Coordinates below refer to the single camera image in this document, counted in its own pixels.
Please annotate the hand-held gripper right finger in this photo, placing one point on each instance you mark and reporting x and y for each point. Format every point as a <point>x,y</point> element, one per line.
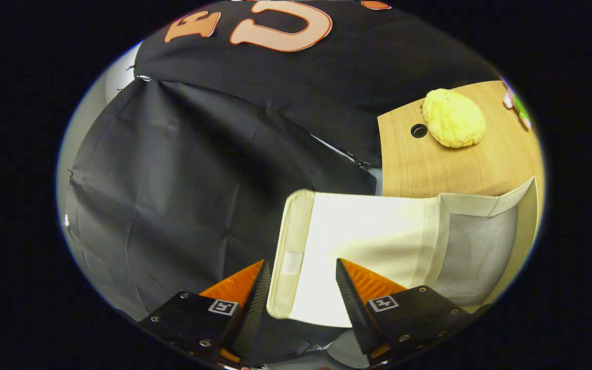
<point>355,313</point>

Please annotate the beige fabric storage box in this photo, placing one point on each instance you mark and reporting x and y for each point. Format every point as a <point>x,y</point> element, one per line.
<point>368,231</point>

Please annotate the green and pink plush toy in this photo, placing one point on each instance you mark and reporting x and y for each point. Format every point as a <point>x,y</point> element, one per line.
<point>521,108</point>

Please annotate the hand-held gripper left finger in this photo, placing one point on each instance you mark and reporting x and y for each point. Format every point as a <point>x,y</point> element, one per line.
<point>252,313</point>

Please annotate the yellow plush bun toy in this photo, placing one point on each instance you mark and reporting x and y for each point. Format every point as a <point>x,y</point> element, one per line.
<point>452,121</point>

